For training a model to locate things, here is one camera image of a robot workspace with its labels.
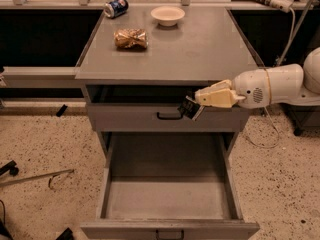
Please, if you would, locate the white bowl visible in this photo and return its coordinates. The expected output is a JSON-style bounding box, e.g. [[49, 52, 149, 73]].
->
[[151, 6, 185, 27]]

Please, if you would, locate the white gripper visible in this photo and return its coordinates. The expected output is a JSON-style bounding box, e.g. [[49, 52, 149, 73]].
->
[[195, 69, 270, 109]]

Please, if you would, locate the metal rod on floor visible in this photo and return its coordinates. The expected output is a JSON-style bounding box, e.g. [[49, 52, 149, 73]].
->
[[0, 169, 75, 188]]

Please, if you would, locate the black middle drawer handle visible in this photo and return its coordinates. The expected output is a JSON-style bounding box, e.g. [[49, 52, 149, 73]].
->
[[155, 230, 184, 240]]

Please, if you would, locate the white cable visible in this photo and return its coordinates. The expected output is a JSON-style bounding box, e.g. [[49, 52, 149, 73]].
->
[[244, 7, 297, 150]]

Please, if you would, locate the blue pepsi can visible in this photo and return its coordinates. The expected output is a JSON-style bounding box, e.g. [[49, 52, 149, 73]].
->
[[104, 0, 129, 19]]

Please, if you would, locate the black drawer handle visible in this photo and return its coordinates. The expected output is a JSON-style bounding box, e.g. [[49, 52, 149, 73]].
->
[[156, 112, 183, 121], [155, 230, 184, 240]]

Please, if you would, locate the black object bottom floor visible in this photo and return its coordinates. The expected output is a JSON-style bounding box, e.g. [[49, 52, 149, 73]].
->
[[56, 228, 74, 240]]

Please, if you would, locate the open grey middle drawer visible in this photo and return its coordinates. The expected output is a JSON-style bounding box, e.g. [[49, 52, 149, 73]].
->
[[81, 132, 259, 240]]

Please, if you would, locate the black rxbar chocolate bar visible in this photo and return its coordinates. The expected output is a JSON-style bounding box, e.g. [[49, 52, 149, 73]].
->
[[178, 96, 204, 121]]

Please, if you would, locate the grey drawer cabinet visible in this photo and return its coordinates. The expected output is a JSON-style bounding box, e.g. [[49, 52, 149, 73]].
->
[[76, 4, 257, 154]]

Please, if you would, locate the black clamp on floor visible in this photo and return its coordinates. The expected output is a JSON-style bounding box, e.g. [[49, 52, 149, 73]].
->
[[0, 160, 19, 176]]

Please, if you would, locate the gold foil chip bag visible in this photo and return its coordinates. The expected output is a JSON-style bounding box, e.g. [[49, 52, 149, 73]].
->
[[114, 29, 148, 49]]

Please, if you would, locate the black top drawer handle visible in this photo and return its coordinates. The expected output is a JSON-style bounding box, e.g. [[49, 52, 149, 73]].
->
[[156, 112, 183, 121]]

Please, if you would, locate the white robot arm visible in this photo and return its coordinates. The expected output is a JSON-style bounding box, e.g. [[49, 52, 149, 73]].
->
[[195, 48, 320, 109]]

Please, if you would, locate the closed grey top drawer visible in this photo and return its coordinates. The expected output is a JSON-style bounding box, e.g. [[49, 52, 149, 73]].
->
[[86, 103, 249, 132]]

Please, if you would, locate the white power adapter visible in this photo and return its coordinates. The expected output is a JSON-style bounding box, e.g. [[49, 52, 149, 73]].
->
[[270, 0, 292, 13]]

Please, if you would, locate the black block on floor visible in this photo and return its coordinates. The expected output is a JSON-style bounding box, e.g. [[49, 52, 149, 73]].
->
[[56, 104, 68, 117]]

